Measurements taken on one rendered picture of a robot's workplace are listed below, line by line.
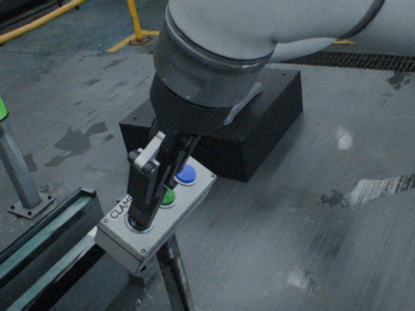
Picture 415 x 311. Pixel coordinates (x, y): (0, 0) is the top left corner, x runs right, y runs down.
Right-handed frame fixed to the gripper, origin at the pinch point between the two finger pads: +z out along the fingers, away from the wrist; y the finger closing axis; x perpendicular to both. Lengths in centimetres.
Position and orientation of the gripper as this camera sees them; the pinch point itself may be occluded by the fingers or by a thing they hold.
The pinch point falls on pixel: (146, 201)
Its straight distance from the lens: 58.6
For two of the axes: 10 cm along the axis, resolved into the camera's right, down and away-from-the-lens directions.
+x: 7.9, 5.9, -1.4
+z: -3.2, 6.0, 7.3
